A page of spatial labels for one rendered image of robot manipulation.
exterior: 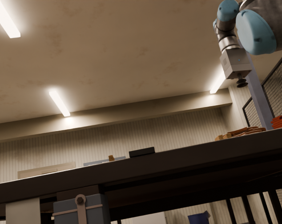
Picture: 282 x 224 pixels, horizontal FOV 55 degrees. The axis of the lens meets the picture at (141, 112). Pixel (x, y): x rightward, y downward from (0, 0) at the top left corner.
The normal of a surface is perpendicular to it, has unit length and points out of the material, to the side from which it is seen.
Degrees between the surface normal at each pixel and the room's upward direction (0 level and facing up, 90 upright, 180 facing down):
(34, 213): 90
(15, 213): 90
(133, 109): 90
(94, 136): 90
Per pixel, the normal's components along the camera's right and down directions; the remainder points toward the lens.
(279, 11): -0.15, -0.20
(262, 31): -0.10, 0.29
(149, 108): 0.03, -0.35
